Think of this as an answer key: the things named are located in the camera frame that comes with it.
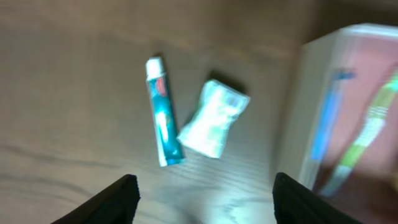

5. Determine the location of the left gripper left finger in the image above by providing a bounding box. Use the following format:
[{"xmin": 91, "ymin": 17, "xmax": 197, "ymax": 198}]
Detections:
[{"xmin": 53, "ymin": 174, "xmax": 141, "ymax": 224}]

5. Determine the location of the green toothbrush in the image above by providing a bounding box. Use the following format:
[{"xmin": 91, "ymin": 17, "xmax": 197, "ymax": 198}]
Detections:
[{"xmin": 319, "ymin": 68, "xmax": 397, "ymax": 197}]

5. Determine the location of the Colgate toothpaste tube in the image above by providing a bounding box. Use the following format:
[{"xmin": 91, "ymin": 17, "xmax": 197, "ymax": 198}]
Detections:
[{"xmin": 146, "ymin": 57, "xmax": 184, "ymax": 167}]

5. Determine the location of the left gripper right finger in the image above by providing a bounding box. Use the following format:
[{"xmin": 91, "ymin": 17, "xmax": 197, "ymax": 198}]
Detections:
[{"xmin": 272, "ymin": 172, "xmax": 360, "ymax": 224}]

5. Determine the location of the green white soap packet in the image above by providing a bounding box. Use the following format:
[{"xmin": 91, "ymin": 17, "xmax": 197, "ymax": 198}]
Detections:
[{"xmin": 177, "ymin": 80, "xmax": 250, "ymax": 159}]

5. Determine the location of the white box with pink interior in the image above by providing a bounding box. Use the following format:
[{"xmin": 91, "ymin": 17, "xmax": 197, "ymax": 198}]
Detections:
[{"xmin": 276, "ymin": 23, "xmax": 398, "ymax": 224}]

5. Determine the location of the blue disposable razor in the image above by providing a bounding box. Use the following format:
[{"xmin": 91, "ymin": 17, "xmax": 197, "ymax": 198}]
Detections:
[{"xmin": 311, "ymin": 68, "xmax": 355, "ymax": 161}]

